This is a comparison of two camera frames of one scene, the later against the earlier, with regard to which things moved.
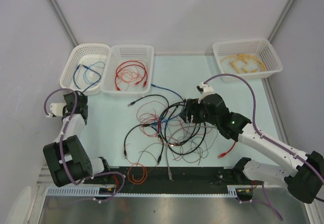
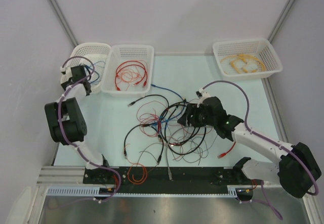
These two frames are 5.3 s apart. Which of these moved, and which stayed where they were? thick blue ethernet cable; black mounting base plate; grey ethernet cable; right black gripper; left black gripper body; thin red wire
Moved: left black gripper body; thin red wire
Stayed: black mounting base plate; thick blue ethernet cable; right black gripper; grey ethernet cable
